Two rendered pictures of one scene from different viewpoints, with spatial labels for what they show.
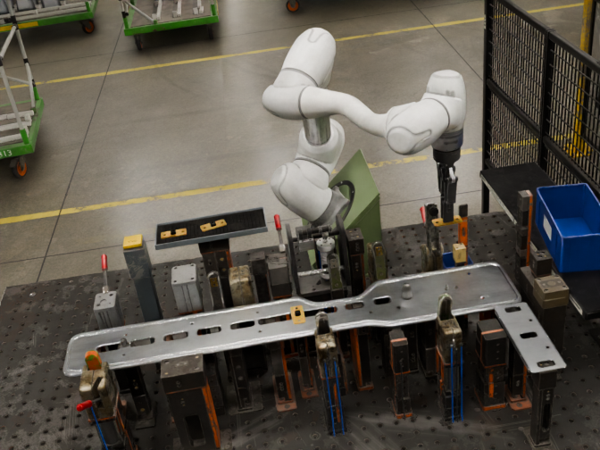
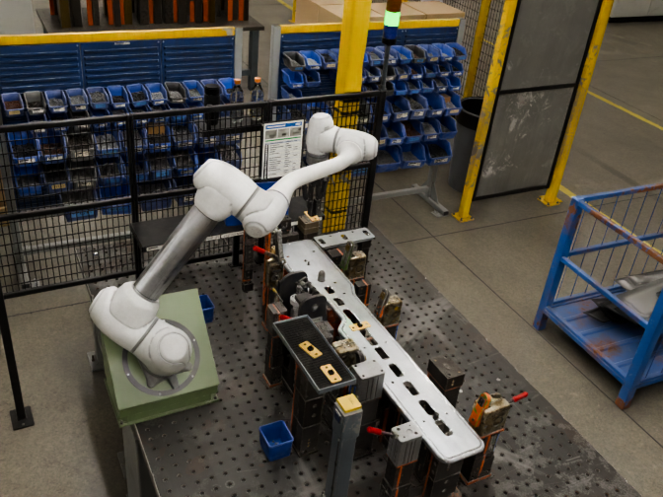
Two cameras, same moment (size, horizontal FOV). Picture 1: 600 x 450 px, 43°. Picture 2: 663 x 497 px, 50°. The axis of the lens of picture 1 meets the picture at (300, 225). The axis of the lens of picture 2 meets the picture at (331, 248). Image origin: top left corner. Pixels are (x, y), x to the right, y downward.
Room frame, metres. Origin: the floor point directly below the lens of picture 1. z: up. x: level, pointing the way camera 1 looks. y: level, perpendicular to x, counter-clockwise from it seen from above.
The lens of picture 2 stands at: (2.98, 1.97, 2.75)
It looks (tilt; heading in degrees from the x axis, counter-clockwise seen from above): 32 degrees down; 243
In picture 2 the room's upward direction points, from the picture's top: 6 degrees clockwise
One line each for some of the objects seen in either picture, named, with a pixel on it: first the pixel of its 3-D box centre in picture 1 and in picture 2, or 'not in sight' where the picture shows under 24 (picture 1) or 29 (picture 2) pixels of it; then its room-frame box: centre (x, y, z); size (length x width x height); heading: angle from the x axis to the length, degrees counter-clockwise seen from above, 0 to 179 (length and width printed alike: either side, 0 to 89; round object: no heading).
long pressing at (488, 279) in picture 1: (291, 318); (363, 329); (1.81, 0.06, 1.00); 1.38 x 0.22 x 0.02; 93
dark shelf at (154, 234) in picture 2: (555, 229); (230, 221); (2.07, -0.84, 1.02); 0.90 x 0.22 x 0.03; 3
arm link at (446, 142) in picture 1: (446, 137); (317, 157); (1.85, -0.43, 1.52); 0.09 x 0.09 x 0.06
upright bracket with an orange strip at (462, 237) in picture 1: (462, 269); (266, 268); (2.01, -0.51, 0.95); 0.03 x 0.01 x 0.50; 93
